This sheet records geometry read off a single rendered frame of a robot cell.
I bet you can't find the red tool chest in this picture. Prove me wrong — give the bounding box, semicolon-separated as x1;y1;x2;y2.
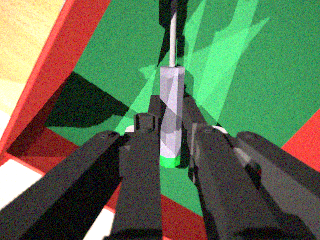
0;0;320;240

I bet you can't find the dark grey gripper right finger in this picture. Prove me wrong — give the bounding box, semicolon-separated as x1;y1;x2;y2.
181;95;320;240

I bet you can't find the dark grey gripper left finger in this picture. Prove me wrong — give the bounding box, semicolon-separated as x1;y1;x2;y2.
0;95;164;240

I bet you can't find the grey screwdriver with green band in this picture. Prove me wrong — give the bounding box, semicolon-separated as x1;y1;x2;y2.
160;0;185;167

